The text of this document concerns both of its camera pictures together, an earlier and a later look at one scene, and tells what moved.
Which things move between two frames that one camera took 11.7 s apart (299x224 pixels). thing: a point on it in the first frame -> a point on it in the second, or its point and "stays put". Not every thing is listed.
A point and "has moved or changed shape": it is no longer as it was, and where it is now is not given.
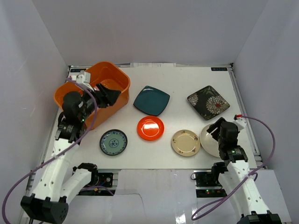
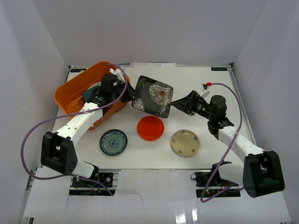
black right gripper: (217, 124) -> (184, 104)
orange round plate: (150, 128) stays put
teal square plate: (152, 101) has moved or changed shape
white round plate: (210, 145) has moved or changed shape
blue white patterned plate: (113, 142) stays put
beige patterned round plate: (185, 143) stays put
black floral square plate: (208, 102) has moved or changed shape
